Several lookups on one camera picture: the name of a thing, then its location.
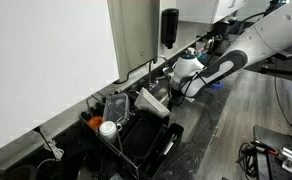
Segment black dish rack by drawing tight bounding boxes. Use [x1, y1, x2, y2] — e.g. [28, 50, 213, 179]
[79, 89, 185, 179]

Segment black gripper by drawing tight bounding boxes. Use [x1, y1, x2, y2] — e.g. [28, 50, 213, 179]
[167, 89, 187, 107]

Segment blue green dish soap bottle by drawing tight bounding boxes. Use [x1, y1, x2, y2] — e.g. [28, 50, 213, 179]
[197, 49, 210, 65]

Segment stainless steel sink basin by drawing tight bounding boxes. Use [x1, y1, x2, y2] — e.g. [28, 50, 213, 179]
[152, 79, 215, 143]

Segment white coiled power cable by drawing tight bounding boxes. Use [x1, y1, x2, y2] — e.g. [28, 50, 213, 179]
[37, 138, 65, 168]

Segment steel paper towel dispenser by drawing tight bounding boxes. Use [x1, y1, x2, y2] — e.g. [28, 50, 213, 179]
[106, 0, 161, 84]

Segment black camera stand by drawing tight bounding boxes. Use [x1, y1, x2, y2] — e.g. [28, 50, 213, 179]
[245, 49, 292, 79]

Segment silver lower cabinet handle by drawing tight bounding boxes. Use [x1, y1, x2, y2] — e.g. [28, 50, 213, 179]
[209, 126, 220, 146]

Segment black floor cable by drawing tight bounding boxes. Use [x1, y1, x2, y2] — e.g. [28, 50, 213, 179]
[273, 66, 292, 138]

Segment chrome gooseneck faucet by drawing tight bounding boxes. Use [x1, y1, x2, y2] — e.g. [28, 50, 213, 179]
[148, 54, 171, 91]

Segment black rectangular tray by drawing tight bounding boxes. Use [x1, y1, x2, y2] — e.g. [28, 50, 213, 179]
[121, 111, 164, 161]

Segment black perforated table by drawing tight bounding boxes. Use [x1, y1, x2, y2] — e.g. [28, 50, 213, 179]
[252, 124, 292, 180]

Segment black red cable bundle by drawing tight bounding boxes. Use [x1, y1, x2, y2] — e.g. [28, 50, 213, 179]
[235, 140, 280, 179]

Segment orange bowl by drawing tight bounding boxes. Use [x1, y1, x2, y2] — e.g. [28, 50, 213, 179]
[87, 116, 104, 131]

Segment blue tape roll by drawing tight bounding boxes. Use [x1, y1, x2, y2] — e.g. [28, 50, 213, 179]
[209, 80, 224, 90]

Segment black plug with cord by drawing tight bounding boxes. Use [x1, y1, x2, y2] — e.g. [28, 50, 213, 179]
[32, 125, 57, 154]

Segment clear plastic food container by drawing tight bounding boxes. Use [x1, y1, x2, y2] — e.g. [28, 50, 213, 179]
[102, 93, 131, 125]

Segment orange white small cup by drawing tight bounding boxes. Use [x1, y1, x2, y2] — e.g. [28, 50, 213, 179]
[99, 120, 123, 144]

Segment black coffee machine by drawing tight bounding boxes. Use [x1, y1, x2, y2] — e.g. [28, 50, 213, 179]
[214, 19, 239, 38]

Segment black wall soap dispenser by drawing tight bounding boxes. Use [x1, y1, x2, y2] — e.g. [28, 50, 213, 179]
[161, 8, 180, 50]

